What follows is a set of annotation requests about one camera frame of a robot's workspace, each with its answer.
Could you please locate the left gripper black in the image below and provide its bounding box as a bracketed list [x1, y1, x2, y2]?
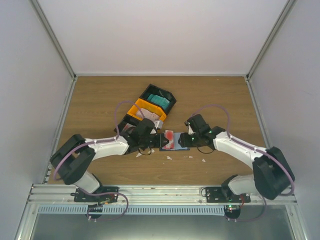
[140, 133, 169, 149]

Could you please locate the navy blue card holder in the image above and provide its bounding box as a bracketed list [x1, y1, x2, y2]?
[159, 131, 190, 152]

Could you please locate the red circle white card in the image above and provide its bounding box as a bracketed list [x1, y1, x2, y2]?
[163, 130, 175, 150]

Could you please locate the black bin with red cards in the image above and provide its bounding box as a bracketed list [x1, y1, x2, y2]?
[117, 114, 143, 135]

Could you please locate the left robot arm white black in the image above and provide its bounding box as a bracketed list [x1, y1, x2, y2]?
[50, 118, 169, 202]

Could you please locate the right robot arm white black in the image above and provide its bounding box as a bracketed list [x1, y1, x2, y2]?
[178, 114, 295, 203]

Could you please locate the white vip card stack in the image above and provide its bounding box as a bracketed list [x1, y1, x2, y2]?
[135, 108, 160, 122]

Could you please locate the red white card stack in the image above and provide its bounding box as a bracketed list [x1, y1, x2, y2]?
[123, 123, 135, 131]

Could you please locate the orange bin with cards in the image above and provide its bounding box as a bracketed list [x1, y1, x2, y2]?
[127, 98, 167, 122]

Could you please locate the teal card stack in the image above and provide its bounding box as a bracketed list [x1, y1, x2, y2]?
[147, 94, 171, 110]

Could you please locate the black bin with teal cards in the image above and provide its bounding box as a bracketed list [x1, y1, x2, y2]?
[140, 84, 177, 115]

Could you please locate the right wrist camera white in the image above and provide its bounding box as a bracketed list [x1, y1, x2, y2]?
[188, 124, 194, 135]

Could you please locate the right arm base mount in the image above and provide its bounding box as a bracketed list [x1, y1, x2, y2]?
[200, 186, 251, 204]

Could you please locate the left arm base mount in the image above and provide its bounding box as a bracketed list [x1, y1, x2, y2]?
[70, 186, 119, 204]

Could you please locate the slotted cable duct grey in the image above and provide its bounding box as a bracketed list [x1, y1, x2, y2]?
[38, 204, 225, 216]

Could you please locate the aluminium rail frame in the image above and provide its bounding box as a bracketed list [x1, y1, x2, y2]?
[27, 184, 298, 203]

